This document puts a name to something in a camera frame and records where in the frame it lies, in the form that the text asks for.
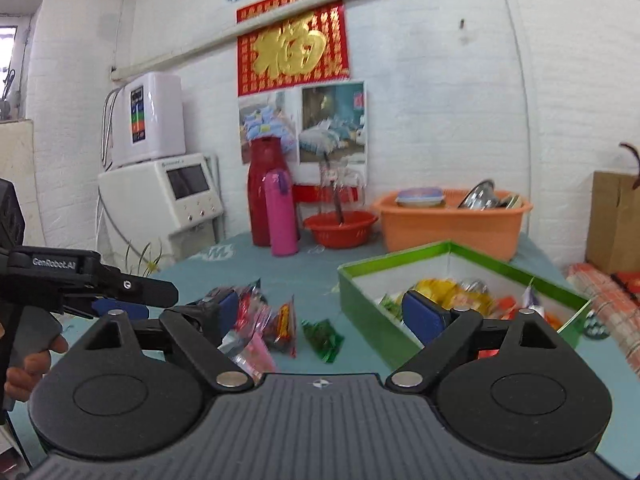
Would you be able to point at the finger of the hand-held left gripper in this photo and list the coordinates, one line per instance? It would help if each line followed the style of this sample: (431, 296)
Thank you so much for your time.
(120, 306)

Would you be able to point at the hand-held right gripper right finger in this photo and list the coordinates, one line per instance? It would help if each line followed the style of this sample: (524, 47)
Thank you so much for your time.
(422, 317)

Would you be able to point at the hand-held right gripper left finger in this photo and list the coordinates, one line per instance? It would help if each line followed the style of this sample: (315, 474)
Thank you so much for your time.
(227, 310)

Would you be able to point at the green snack packet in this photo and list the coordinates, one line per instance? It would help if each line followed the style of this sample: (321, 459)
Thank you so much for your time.
(391, 306)

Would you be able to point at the yellow snack packet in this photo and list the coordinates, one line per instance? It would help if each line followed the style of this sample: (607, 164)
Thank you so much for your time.
(445, 292)

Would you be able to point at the green cardboard box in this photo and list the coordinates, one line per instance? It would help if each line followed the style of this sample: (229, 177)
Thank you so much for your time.
(370, 305)

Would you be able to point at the pile of snack packets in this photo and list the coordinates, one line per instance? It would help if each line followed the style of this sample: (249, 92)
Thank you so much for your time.
(285, 325)

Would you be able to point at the red snack packet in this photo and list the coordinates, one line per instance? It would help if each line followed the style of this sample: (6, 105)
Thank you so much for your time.
(505, 306)

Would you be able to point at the white snack packet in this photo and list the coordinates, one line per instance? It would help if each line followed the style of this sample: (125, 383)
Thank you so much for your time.
(532, 297)

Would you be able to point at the person's left hand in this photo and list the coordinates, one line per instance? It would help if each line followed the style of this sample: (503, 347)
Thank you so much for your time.
(27, 376)

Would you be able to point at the green leafy plant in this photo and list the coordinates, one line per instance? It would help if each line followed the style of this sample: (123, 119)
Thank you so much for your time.
(150, 260)

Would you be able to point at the orange plastic basin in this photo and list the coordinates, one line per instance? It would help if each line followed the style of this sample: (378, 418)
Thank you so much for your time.
(450, 232)

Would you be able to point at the pink bottle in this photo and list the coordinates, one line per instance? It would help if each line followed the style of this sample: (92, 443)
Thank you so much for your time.
(281, 220)

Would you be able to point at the white appliance with screen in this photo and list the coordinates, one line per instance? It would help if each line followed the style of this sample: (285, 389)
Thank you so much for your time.
(145, 200)

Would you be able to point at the red plastic basin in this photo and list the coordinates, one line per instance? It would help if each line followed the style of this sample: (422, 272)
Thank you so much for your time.
(340, 234)

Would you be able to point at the red thermos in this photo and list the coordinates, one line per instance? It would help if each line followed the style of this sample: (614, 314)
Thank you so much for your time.
(260, 195)

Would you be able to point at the steel bowl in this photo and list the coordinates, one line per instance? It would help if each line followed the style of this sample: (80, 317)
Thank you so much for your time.
(480, 197)

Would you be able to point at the clear glass cup rack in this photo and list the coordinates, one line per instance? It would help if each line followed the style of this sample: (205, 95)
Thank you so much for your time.
(340, 180)

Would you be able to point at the dark patterned bowl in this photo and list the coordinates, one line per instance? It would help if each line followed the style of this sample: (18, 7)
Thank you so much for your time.
(595, 325)

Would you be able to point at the red striped mat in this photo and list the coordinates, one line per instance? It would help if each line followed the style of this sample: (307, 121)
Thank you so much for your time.
(605, 300)

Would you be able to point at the white water purifier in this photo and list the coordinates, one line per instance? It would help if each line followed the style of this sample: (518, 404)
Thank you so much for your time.
(160, 115)

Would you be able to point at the window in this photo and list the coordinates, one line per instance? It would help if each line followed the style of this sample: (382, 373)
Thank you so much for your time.
(7, 60)

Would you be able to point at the large brown cardboard box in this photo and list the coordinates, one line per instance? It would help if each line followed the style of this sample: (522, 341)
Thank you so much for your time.
(615, 220)

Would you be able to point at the bedding wall poster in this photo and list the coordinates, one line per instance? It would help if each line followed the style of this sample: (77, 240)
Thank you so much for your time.
(332, 120)

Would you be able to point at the white wall pipe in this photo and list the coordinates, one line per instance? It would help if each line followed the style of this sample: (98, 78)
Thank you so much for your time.
(175, 53)

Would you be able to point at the red gold wall hanging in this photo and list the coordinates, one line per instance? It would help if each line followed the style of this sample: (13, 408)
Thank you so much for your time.
(292, 50)

